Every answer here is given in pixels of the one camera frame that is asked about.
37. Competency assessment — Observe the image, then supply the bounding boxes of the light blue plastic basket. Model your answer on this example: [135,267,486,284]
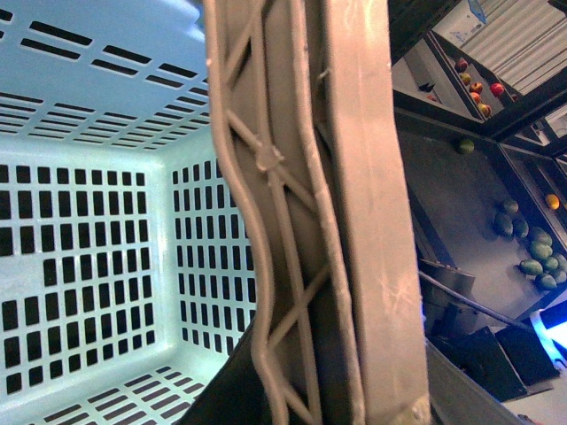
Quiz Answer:
[1,1,256,424]

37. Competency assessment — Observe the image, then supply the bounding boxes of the green lime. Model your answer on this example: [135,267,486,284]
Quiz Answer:
[456,139,475,155]

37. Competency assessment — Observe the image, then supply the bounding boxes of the grey basket handle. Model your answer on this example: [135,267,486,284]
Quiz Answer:
[184,1,431,424]

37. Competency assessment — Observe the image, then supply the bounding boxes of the orange fruit on shelf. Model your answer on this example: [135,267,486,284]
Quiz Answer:
[545,194,561,211]

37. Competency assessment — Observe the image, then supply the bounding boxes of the green mango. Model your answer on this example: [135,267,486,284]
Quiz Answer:
[500,198,519,216]
[529,241,553,260]
[528,227,553,246]
[534,274,557,290]
[512,217,530,238]
[493,212,514,237]
[518,259,544,275]

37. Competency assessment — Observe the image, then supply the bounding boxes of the red apple on shelf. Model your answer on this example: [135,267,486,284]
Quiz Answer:
[490,82,506,98]

